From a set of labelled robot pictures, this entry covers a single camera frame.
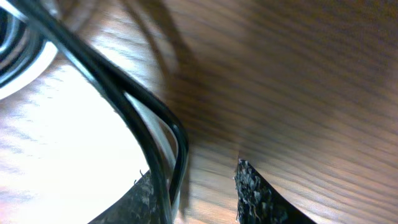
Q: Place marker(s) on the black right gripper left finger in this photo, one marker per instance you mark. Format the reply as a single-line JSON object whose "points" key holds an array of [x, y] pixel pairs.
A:
{"points": [[137, 206]]}

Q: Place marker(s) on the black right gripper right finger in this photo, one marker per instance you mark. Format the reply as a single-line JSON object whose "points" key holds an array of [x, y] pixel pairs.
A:
{"points": [[260, 203]]}

